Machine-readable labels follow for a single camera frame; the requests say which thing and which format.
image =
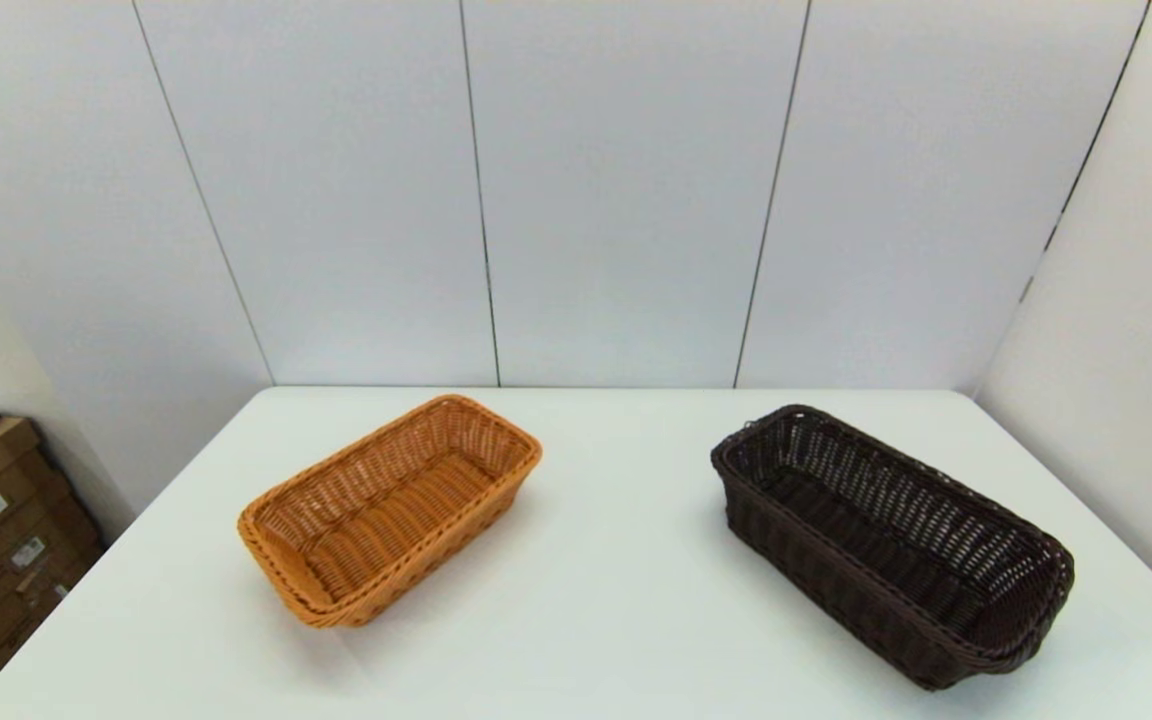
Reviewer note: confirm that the orange wicker basket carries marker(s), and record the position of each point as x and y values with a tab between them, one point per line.
391	520

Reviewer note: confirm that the dark brown wicker basket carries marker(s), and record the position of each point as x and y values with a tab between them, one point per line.
886	550

